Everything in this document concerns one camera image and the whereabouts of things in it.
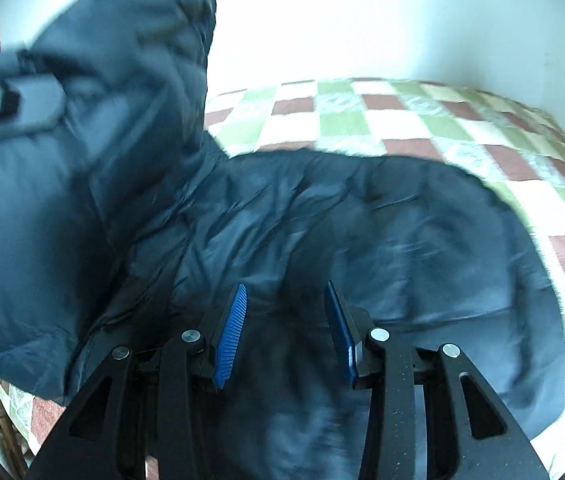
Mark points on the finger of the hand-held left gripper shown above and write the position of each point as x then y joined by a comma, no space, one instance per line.
22,102

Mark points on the dark navy puffer jacket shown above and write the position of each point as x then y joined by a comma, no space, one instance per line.
272,220

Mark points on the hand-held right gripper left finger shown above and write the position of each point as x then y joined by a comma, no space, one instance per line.
230,335

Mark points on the checkered green brown bedspread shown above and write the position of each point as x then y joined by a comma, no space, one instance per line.
412,115

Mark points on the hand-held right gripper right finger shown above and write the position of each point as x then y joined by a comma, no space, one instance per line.
341,332

